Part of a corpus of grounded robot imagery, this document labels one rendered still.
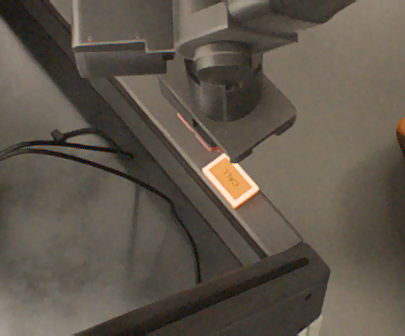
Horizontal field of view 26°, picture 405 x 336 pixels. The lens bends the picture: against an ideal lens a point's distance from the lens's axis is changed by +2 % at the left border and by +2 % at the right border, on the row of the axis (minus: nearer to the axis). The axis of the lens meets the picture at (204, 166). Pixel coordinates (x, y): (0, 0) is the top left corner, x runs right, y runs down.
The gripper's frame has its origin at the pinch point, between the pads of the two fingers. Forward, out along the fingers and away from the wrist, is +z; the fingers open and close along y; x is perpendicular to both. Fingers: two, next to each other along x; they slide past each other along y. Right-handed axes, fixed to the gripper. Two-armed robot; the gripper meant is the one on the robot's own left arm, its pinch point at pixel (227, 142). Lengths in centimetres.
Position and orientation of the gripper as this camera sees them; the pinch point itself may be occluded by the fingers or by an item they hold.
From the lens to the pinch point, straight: 74.8
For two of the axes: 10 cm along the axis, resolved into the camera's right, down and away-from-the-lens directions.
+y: 6.1, 7.1, -3.6
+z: 0.5, 4.3, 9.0
